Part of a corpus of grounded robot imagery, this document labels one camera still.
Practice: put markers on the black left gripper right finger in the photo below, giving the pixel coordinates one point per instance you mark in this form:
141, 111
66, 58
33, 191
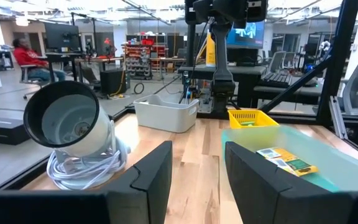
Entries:
291, 205

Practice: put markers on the green eraser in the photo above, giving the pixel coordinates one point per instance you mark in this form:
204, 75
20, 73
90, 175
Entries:
247, 123

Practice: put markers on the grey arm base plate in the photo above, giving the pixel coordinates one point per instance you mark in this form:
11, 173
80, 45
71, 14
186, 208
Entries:
205, 107

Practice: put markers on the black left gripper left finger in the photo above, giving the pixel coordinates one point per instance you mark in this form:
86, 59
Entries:
73, 208

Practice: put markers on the black aluminium table frame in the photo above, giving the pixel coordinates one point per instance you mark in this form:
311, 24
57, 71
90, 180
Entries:
337, 62

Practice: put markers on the black keyboard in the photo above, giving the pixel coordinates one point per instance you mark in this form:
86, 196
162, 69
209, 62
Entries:
277, 80

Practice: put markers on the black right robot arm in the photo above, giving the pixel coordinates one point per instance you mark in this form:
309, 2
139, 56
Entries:
222, 62

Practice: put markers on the red parts bin rack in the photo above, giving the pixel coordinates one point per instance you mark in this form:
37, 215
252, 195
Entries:
145, 53

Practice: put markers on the black box on floor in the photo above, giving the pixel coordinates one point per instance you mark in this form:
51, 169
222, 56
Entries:
2, 130

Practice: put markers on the teal translucent plastic bin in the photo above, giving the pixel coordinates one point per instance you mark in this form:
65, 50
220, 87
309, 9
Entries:
337, 161

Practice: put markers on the yellow plastic basket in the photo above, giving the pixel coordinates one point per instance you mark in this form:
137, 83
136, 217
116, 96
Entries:
264, 121

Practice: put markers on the black computer tower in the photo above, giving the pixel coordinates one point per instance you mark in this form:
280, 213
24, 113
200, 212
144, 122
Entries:
113, 81

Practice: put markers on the yellow bottle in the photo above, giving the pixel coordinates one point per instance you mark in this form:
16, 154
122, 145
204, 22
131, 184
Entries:
210, 49

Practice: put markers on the black office desk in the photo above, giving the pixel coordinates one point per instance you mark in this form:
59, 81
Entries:
73, 56

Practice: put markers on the light grey plastic bin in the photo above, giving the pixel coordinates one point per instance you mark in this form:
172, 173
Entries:
166, 118

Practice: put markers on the silver aluminium frame bracket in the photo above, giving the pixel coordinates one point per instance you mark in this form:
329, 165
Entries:
337, 118

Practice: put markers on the person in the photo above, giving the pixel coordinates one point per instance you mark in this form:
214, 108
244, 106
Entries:
26, 57

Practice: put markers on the monitor with blue screen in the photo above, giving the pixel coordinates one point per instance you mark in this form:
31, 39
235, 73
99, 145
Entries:
247, 34

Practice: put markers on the white desk lamp black rim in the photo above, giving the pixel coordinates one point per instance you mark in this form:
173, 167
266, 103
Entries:
70, 124

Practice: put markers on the yellow retail pack green label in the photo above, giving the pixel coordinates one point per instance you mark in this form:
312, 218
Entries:
300, 166
286, 153

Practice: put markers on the black workstation desk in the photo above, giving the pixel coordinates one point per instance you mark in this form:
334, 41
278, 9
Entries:
247, 70

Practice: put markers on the black monitor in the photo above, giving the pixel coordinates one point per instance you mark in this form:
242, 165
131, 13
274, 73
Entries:
62, 35

